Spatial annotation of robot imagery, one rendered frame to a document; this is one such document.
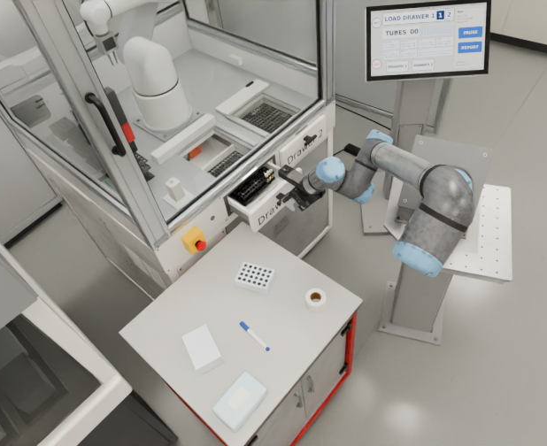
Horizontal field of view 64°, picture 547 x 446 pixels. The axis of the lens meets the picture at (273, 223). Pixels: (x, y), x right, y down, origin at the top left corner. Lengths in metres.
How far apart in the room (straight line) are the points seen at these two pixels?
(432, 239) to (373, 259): 1.55
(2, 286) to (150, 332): 0.73
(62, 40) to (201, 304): 0.93
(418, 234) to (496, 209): 0.88
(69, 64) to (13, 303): 0.52
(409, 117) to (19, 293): 1.92
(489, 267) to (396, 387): 0.82
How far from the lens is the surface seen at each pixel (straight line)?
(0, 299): 0.98
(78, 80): 1.14
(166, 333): 1.56
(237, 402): 1.37
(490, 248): 1.74
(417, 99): 2.31
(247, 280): 1.55
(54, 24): 1.09
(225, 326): 1.52
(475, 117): 3.57
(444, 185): 1.04
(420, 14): 2.16
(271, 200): 1.61
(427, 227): 1.02
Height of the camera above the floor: 2.10
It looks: 50 degrees down
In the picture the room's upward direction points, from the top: 9 degrees counter-clockwise
